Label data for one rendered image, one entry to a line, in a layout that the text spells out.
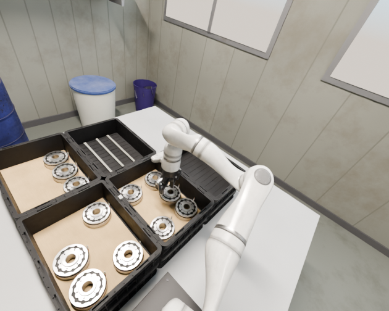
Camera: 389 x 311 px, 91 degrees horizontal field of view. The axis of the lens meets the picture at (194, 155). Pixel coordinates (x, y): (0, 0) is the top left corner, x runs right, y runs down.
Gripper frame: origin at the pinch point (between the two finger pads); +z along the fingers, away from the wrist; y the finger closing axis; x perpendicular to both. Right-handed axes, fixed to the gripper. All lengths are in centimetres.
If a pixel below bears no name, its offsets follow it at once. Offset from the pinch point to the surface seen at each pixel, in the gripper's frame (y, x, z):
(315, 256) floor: 110, -98, 92
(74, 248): -38.7, 3.9, 6.4
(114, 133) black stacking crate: 9, 58, 9
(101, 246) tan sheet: -31.6, -0.2, 9.2
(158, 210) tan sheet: -5.7, -2.4, 9.0
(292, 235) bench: 46, -58, 22
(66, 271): -43.4, -1.4, 6.4
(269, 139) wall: 171, 0, 43
